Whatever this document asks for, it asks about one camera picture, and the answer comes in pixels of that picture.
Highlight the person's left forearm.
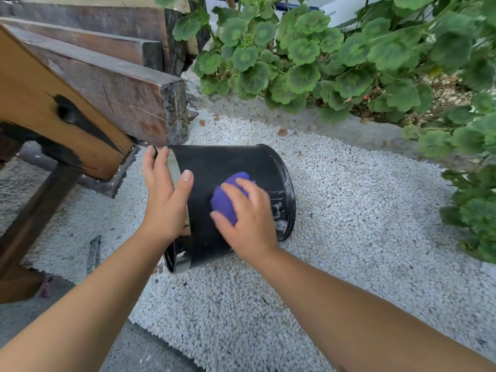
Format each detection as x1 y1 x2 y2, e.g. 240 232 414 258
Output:
0 228 183 372

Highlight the purple cleaning cloth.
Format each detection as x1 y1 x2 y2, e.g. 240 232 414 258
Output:
211 172 257 226

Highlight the small dark metal strip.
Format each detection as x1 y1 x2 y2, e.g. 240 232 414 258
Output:
86 235 102 275

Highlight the dark wooden bench leg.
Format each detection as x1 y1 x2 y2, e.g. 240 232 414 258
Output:
0 128 84 305

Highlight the person's left hand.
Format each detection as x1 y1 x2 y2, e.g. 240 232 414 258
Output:
141 145 194 245

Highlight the green geranium plant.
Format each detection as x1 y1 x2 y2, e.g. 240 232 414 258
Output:
156 0 496 265

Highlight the black plastic bucket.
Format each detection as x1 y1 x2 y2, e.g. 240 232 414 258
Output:
162 144 297 275

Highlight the brown wooden bench plank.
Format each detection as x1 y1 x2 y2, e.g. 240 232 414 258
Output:
0 24 135 182

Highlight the person's right hand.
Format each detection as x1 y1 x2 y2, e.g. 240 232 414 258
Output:
210 177 279 264

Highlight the person's right forearm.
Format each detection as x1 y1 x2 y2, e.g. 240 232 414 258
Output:
242 246 496 372

